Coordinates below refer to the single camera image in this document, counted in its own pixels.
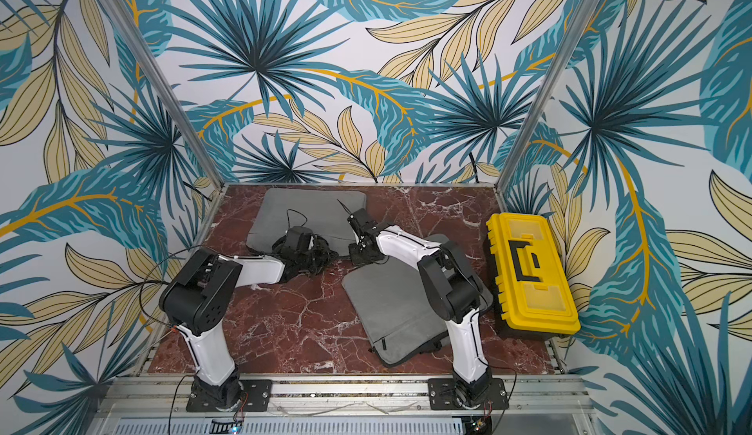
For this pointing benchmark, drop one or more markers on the aluminium corner post right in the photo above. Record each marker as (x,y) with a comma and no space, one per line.
(559,62)

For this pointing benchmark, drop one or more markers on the aluminium corner post left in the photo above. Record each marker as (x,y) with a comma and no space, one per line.
(124,24)

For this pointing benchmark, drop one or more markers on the aluminium corner post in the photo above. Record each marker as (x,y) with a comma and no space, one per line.
(124,24)
(559,62)

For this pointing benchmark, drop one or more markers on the grey zippered laptop bag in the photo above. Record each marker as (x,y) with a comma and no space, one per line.
(324,212)

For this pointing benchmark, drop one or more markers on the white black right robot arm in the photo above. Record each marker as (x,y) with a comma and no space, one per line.
(453,289)

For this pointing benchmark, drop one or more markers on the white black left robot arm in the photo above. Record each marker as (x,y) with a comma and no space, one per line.
(197,299)

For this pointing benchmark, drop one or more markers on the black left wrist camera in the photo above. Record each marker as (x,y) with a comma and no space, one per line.
(294,245)

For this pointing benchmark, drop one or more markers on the aluminium front rail frame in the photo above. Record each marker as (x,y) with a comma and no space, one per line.
(350,404)

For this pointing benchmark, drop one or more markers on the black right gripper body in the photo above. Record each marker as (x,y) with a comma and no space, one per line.
(357,220)

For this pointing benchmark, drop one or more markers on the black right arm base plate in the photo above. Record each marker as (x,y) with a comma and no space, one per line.
(449,394)

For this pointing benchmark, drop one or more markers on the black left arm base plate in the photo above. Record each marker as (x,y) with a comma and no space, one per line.
(233,396)

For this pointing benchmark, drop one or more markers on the yellow black toolbox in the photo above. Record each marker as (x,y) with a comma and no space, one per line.
(534,298)

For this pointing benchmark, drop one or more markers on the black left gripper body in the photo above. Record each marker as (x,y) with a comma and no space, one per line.
(316,259)

